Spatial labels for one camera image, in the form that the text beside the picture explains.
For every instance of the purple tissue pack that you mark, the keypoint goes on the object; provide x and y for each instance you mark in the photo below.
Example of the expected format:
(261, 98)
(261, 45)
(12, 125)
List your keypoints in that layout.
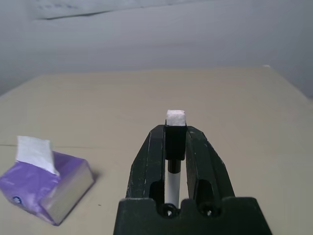
(36, 186)

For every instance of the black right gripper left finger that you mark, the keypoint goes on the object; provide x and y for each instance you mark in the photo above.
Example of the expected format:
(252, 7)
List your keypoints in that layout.
(146, 166)

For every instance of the white marker with black cap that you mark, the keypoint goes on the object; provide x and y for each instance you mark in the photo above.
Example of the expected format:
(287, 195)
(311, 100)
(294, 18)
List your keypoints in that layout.
(174, 142)

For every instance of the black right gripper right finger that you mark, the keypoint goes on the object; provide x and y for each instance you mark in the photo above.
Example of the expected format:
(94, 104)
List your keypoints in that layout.
(205, 166)

